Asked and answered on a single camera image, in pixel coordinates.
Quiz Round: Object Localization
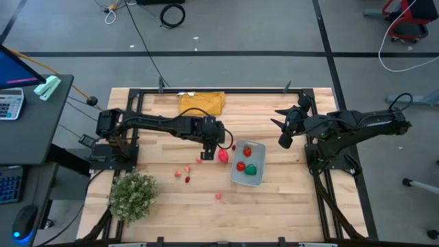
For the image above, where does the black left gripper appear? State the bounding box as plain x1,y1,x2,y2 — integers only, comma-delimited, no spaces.
197,115,227,161

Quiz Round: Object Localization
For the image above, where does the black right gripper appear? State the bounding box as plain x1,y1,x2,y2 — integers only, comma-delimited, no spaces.
270,94,315,138

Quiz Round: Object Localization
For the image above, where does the pale grey tupperware container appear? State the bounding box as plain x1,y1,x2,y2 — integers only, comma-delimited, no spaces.
230,139,268,187

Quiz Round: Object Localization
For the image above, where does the large red strawberry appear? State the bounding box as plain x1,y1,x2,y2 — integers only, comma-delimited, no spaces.
217,148,230,165

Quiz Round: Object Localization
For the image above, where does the folded yellow cloth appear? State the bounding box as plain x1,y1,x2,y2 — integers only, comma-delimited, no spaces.
178,91,226,116

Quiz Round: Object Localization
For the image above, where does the green leafy potted plant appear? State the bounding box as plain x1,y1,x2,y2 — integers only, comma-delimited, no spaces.
108,170,159,226

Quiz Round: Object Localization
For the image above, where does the grey metal stand leg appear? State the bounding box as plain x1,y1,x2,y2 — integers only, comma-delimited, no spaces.
384,89,439,106

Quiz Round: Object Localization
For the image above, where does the grey chair leg with caster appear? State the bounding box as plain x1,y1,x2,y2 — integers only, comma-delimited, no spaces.
402,177,439,195

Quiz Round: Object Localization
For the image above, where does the red and black cart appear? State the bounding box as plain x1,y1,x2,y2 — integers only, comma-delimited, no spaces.
382,0,439,44

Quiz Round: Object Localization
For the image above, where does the mint green stapler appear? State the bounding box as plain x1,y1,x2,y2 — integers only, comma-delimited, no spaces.
33,75,62,102

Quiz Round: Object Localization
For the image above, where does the black side desk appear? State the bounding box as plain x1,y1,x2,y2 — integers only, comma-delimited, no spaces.
0,73,75,165

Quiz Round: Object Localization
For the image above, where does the black computer mouse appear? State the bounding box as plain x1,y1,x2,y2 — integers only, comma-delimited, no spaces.
12,204,38,241

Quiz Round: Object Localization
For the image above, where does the black computer keyboard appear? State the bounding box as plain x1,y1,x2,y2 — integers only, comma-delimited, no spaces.
0,166,24,205

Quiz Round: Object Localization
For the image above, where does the grey desk calculator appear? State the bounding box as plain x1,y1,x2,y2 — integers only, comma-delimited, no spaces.
0,88,25,121

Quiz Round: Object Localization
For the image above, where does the computer monitor with blue screen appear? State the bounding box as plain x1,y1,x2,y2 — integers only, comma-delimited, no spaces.
0,44,47,90

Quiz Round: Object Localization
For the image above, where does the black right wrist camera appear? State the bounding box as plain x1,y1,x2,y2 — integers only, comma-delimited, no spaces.
278,132,294,150

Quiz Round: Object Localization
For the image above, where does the black aluminium table frame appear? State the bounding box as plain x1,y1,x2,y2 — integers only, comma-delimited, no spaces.
77,87,370,247

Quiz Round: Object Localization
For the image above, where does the white floor cable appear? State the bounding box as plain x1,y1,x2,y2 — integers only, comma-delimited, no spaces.
378,0,439,73

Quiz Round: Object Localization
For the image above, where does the long black floor cable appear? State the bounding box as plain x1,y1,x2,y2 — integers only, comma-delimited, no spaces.
123,0,171,89

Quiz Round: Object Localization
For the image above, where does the coiled black cable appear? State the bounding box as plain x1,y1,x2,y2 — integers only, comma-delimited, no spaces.
159,3,187,29

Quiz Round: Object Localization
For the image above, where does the yellow floor cable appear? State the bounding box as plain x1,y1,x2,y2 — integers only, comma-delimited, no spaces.
5,46,106,114

